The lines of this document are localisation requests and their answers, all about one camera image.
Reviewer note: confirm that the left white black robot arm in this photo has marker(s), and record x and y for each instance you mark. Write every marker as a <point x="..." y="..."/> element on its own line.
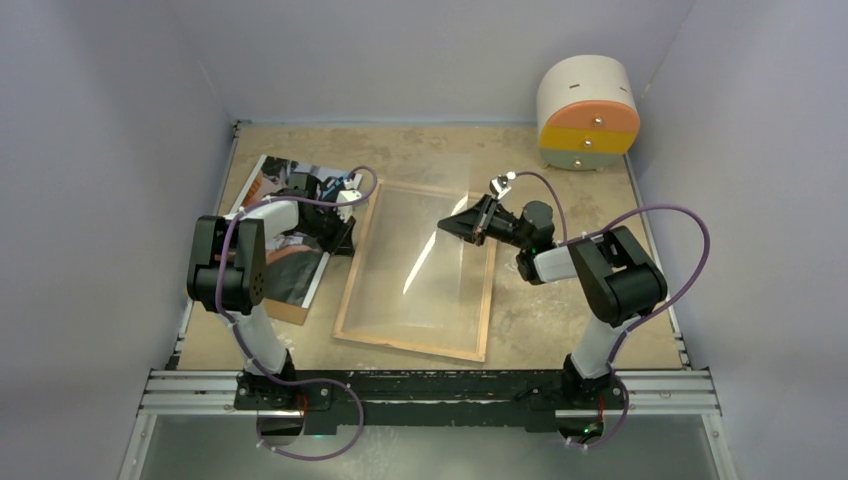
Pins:
<point x="266" y="362"/>

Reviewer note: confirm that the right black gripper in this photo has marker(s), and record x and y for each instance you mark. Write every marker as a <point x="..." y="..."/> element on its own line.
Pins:
<point x="472" y="224"/>

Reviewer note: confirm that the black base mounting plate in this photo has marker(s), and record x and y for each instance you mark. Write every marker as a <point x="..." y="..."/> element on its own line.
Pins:
<point x="538" y="401"/>

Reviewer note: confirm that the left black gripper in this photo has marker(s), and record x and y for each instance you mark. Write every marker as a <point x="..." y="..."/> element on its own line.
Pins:
<point x="341" y="243"/>

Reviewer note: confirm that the printed photo sheet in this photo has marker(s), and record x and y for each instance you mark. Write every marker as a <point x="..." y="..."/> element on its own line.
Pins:
<point x="295" y="261"/>

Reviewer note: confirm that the round mini drawer cabinet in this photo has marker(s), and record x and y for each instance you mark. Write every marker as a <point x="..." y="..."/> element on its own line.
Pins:
<point x="587" y="117"/>

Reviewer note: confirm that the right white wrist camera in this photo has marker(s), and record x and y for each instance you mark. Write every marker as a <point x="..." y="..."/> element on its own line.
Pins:
<point x="500" y="185"/>

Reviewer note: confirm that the aluminium rail bar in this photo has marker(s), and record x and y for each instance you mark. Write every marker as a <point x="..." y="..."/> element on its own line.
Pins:
<point x="658" y="392"/>

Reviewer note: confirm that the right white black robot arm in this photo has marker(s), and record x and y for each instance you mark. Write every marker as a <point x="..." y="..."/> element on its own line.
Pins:
<point x="620" y="282"/>

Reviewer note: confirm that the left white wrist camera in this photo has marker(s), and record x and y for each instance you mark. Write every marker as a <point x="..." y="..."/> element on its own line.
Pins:
<point x="348" y="194"/>

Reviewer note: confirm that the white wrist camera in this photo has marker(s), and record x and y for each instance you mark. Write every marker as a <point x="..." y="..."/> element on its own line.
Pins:
<point x="348" y="194"/>
<point x="500" y="185"/>

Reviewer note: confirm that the wooden picture frame with glass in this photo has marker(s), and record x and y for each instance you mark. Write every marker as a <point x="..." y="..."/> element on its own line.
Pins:
<point x="412" y="286"/>

